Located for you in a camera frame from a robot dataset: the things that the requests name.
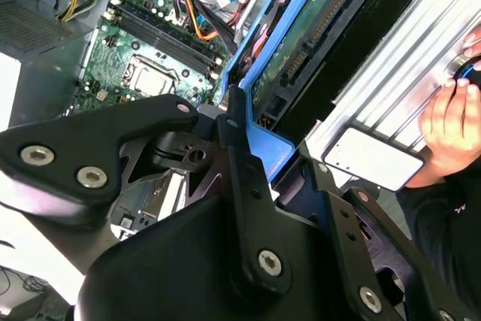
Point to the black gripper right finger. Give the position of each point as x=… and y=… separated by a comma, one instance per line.
x=347, y=227

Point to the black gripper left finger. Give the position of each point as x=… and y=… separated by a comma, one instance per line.
x=94, y=137

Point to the person bare hand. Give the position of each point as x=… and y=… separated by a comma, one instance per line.
x=451, y=129

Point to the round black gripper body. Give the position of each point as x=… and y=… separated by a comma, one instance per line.
x=169, y=279

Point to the hard disk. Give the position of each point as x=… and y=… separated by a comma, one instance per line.
x=274, y=148

